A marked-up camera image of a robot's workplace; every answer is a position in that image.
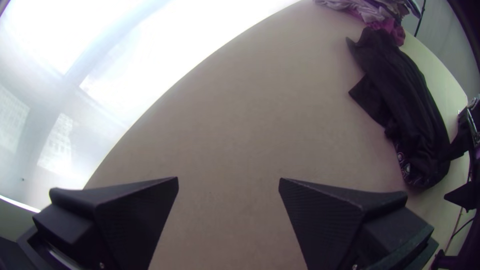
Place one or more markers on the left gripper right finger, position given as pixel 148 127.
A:
pixel 330 225

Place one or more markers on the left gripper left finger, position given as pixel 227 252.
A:
pixel 123 221

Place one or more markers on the black t-shirt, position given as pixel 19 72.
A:
pixel 405 108

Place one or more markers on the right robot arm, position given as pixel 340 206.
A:
pixel 470 195

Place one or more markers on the heap of clothes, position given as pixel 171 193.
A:
pixel 375 13

